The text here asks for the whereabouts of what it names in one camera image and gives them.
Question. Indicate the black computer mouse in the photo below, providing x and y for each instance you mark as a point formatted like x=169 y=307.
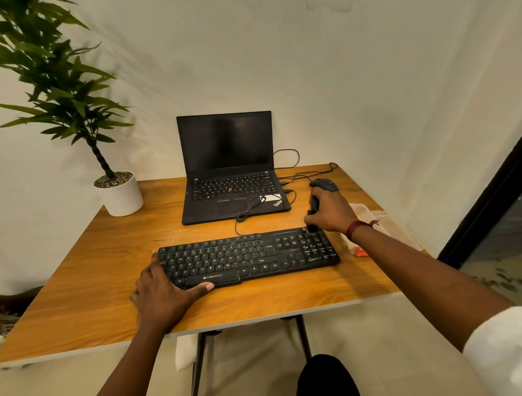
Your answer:
x=325 y=184

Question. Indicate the person's left forearm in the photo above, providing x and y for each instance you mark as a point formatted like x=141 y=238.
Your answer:
x=136 y=363

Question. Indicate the person's left hand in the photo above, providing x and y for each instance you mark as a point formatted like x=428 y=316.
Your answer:
x=159 y=300

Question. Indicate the person's right hand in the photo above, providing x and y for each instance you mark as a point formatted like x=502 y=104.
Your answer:
x=334 y=212

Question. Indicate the small red packet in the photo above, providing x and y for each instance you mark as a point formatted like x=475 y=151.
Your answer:
x=361 y=252

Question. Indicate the black laptop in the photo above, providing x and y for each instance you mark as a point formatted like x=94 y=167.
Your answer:
x=228 y=163

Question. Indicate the white cloth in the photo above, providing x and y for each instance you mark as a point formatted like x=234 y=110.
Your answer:
x=387 y=226

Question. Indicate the dark door frame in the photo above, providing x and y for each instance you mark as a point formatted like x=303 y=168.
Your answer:
x=477 y=212

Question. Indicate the black table legs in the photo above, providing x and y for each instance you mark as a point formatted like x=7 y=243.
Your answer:
x=199 y=359

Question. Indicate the person's right fingers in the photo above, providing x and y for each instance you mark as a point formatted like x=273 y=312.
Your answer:
x=313 y=220

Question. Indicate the dark patterned rug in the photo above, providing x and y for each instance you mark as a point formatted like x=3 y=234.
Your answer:
x=14 y=306

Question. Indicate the black cleaning brush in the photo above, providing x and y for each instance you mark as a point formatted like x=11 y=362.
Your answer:
x=314 y=203

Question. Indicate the person's left thumb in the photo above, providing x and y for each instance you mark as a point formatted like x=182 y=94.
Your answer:
x=200 y=289

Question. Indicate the white plant pot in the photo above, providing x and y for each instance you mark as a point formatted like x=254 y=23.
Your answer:
x=121 y=198

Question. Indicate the person's black trouser leg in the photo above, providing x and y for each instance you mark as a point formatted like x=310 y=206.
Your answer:
x=326 y=377

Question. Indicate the green leafy plant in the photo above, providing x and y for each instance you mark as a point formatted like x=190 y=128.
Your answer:
x=53 y=89

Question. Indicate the white bag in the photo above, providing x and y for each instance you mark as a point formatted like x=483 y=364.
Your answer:
x=185 y=353

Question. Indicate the black computer keyboard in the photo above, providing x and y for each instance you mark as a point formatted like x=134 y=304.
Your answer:
x=248 y=255

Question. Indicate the red thread wristband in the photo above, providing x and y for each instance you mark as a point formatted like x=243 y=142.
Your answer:
x=353 y=229

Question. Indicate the white shirt sleeve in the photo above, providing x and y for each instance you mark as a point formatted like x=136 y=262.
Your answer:
x=497 y=351

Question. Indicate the person's right forearm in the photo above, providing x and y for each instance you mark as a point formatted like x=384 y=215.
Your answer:
x=424 y=273

